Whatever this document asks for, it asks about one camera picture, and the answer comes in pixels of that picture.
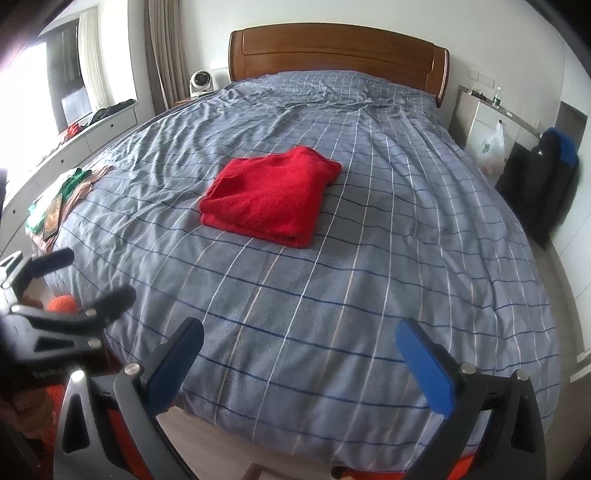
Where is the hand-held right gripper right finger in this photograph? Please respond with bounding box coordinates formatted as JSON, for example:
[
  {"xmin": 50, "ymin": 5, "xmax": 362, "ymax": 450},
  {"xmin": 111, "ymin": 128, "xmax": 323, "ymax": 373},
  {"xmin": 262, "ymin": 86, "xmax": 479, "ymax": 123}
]
[{"xmin": 396, "ymin": 318, "xmax": 548, "ymax": 480}]

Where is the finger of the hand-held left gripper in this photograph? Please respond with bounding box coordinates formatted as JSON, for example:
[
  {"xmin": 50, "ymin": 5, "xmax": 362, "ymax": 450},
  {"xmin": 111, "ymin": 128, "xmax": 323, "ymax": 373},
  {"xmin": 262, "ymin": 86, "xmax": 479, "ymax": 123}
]
[
  {"xmin": 0, "ymin": 248, "xmax": 75, "ymax": 301},
  {"xmin": 9, "ymin": 285, "xmax": 137, "ymax": 361}
]

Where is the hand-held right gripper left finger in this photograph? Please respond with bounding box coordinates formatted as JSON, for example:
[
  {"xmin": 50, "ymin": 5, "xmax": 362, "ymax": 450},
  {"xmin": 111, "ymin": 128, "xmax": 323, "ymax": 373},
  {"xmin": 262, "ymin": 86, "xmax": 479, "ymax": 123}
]
[{"xmin": 53, "ymin": 318, "xmax": 205, "ymax": 480}]

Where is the red sweater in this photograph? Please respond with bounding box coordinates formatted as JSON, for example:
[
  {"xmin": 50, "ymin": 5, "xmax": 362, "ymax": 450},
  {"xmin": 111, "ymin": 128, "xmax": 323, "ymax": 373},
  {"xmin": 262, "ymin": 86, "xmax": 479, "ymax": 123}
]
[{"xmin": 199, "ymin": 146, "xmax": 342, "ymax": 249}]

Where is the dark printed book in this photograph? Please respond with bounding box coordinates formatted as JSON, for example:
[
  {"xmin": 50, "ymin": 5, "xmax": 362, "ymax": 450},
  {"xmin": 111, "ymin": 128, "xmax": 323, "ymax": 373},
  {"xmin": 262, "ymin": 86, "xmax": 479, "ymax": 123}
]
[{"xmin": 41, "ymin": 194, "xmax": 64, "ymax": 241}]

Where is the white cloth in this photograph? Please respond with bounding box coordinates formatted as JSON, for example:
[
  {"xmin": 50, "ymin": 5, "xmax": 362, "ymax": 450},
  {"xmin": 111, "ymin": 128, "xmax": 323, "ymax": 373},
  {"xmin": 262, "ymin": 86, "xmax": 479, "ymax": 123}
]
[{"xmin": 32, "ymin": 168, "xmax": 81, "ymax": 208}]

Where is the pink cloth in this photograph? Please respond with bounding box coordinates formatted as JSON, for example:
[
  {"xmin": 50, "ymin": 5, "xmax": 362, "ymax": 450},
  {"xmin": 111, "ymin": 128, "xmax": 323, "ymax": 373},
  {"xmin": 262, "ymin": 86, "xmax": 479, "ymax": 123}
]
[{"xmin": 28, "ymin": 165, "xmax": 114, "ymax": 253}]

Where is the orange cloth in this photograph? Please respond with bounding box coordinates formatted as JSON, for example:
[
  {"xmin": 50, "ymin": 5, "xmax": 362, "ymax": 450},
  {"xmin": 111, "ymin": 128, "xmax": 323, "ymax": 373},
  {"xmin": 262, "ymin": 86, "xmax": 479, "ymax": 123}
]
[{"xmin": 44, "ymin": 383, "xmax": 490, "ymax": 480}]

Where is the green cloth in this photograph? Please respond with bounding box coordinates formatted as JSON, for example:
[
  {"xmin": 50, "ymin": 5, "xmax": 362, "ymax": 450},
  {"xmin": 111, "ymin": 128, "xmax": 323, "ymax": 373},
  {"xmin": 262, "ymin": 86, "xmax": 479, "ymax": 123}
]
[{"xmin": 25, "ymin": 168, "xmax": 93, "ymax": 234}]

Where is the blue-grey plaid blanket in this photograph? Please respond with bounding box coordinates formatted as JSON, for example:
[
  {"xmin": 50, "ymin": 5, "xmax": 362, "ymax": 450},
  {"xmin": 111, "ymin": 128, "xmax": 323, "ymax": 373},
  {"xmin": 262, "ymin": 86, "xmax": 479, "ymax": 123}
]
[{"xmin": 28, "ymin": 69, "xmax": 561, "ymax": 469}]

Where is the white drawer cabinet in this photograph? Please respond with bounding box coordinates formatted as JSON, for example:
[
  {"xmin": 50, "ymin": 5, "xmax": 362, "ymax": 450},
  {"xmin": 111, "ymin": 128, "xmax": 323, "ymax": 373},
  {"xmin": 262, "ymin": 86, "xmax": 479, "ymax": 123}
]
[{"xmin": 0, "ymin": 99, "xmax": 139, "ymax": 256}]

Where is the dark cloth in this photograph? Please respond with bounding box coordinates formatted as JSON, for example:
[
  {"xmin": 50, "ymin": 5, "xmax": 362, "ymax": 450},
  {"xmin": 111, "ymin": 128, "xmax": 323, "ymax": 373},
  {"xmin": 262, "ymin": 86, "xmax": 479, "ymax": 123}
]
[{"xmin": 88, "ymin": 99, "xmax": 136, "ymax": 123}]

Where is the sheer white curtain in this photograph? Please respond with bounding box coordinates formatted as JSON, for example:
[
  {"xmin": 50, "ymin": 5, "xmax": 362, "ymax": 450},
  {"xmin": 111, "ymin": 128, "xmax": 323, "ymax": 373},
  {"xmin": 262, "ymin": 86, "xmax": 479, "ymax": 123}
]
[{"xmin": 78, "ymin": 8, "xmax": 112, "ymax": 112}]

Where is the black and blue jacket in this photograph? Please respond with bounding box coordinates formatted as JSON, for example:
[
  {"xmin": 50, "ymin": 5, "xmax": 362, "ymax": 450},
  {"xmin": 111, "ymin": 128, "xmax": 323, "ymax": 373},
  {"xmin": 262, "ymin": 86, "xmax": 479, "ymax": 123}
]
[{"xmin": 496, "ymin": 127, "xmax": 581, "ymax": 250}]

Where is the white plastic bag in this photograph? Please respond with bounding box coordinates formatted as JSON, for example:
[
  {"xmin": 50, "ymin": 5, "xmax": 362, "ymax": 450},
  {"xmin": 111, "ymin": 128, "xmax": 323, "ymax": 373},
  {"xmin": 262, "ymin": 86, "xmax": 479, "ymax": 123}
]
[{"xmin": 475, "ymin": 119, "xmax": 507, "ymax": 176}]

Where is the white desk fan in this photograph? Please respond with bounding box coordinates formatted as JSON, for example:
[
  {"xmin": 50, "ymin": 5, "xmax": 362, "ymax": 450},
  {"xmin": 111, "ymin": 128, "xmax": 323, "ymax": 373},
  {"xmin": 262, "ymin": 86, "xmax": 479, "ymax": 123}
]
[{"xmin": 189, "ymin": 69, "xmax": 216, "ymax": 97}]

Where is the beige curtain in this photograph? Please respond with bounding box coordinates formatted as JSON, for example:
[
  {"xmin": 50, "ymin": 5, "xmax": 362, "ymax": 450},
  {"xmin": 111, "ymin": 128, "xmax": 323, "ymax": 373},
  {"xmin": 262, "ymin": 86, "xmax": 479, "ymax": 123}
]
[{"xmin": 145, "ymin": 0, "xmax": 193, "ymax": 112}]

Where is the grey white side cabinet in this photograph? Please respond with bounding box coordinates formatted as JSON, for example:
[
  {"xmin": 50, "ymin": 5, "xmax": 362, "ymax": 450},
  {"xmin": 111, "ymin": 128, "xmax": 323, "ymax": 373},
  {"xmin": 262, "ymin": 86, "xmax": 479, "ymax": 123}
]
[{"xmin": 450, "ymin": 85, "xmax": 544, "ymax": 154}]

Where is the wooden headboard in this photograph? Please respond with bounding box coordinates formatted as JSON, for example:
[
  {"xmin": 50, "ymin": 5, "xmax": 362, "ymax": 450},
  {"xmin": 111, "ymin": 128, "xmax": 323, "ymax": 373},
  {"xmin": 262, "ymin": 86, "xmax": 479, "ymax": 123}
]
[{"xmin": 228, "ymin": 23, "xmax": 451, "ymax": 109}]

